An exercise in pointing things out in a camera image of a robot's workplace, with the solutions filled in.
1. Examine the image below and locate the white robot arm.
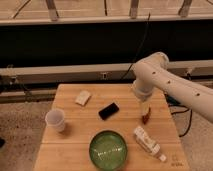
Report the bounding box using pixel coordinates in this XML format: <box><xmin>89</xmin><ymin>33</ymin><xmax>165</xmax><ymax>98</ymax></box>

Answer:
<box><xmin>132</xmin><ymin>52</ymin><xmax>213</xmax><ymax>123</ymax></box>

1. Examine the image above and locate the wooden table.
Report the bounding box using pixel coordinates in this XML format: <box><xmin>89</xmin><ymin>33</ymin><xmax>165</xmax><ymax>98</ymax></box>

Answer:
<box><xmin>33</xmin><ymin>83</ymin><xmax>190</xmax><ymax>171</ymax></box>

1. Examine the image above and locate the black smartphone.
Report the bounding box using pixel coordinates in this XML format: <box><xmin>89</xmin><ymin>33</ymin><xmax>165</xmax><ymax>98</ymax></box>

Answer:
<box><xmin>98</xmin><ymin>103</ymin><xmax>119</xmax><ymax>120</ymax></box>

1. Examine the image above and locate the black hanging cable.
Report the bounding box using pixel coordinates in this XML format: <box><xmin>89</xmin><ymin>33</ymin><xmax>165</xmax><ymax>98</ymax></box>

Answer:
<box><xmin>118</xmin><ymin>12</ymin><xmax>152</xmax><ymax>81</ymax></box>

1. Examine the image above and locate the white plastic bottle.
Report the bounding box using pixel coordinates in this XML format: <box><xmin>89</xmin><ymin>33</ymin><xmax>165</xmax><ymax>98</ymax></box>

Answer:
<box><xmin>133</xmin><ymin>126</ymin><xmax>167</xmax><ymax>162</ymax></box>

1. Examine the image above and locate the black floor cable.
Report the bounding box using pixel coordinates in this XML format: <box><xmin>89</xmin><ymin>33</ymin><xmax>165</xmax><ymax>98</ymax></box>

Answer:
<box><xmin>166</xmin><ymin>72</ymin><xmax>194</xmax><ymax>138</ymax></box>

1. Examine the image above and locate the white sponge block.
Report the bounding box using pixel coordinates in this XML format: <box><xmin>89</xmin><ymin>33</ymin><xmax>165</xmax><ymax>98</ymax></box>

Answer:
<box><xmin>75</xmin><ymin>90</ymin><xmax>91</xmax><ymax>106</ymax></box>

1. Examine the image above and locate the green glass bowl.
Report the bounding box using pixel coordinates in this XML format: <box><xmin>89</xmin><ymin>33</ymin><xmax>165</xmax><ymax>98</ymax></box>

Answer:
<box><xmin>89</xmin><ymin>130</ymin><xmax>128</xmax><ymax>171</ymax></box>

